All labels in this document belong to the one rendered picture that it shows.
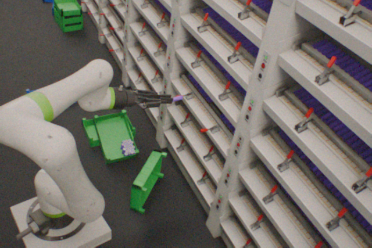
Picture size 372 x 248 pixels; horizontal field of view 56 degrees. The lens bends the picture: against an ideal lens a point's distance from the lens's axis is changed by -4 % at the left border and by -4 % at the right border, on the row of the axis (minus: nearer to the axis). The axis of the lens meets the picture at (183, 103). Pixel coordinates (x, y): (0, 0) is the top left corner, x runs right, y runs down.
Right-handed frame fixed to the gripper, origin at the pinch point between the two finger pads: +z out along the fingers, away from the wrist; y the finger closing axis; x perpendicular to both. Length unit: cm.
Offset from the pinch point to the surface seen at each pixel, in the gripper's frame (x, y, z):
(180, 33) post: -19.7, 30.2, 16.2
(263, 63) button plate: -41, -35, 9
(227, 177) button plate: 17.9, -35.0, 22.7
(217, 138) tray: 8.2, -19.2, 22.2
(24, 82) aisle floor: 77, 126, -38
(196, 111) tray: 8.3, 1.2, 21.9
